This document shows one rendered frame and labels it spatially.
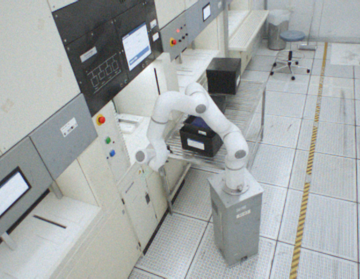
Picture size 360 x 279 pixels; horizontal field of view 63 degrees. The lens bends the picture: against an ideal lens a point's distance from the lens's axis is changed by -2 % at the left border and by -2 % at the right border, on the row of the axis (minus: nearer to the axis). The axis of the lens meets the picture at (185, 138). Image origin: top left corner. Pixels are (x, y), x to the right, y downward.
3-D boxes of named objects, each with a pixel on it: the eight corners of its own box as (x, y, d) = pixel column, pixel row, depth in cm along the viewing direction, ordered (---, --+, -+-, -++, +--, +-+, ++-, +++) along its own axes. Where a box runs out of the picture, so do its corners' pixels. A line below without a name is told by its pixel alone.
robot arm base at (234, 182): (255, 188, 191) (256, 167, 179) (229, 199, 186) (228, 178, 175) (240, 170, 205) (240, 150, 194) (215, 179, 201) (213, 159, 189)
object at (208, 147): (181, 148, 231) (178, 130, 220) (198, 128, 249) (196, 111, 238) (213, 157, 218) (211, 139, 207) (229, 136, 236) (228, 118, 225)
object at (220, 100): (220, 123, 250) (220, 110, 242) (187, 121, 258) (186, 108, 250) (226, 104, 272) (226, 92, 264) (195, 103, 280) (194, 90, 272)
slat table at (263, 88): (231, 232, 254) (230, 168, 207) (169, 214, 276) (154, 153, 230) (263, 139, 344) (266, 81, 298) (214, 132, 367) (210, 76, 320)
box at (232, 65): (236, 95, 283) (235, 71, 268) (207, 93, 292) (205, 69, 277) (241, 81, 304) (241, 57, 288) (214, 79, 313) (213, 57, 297)
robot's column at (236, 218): (259, 254, 235) (265, 190, 188) (229, 268, 229) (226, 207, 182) (241, 227, 256) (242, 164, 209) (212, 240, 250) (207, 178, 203)
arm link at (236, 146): (241, 155, 189) (241, 125, 175) (250, 175, 175) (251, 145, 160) (222, 159, 189) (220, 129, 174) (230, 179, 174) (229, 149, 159)
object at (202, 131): (184, 145, 232) (180, 111, 212) (197, 130, 245) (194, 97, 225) (213, 153, 221) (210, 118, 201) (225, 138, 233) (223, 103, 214)
